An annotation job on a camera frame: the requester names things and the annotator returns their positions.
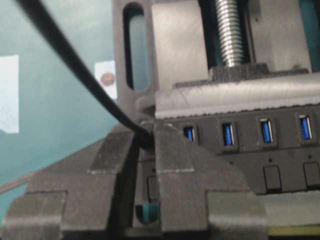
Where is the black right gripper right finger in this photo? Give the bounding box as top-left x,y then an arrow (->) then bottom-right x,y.
154,123 -> 269,240

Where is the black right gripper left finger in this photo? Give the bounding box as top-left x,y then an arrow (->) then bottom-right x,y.
1,126 -> 139,240

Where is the black USB cable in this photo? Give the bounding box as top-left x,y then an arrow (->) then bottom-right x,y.
14,0 -> 156,151

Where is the black USB hub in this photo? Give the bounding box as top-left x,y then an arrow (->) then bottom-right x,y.
133,109 -> 320,227

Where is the white label with sticker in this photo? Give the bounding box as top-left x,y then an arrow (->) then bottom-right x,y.
94,60 -> 118,100

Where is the grey metal vise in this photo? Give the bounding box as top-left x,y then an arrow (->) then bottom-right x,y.
112,0 -> 320,122

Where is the white paper label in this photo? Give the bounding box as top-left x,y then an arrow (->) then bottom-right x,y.
0,55 -> 20,134

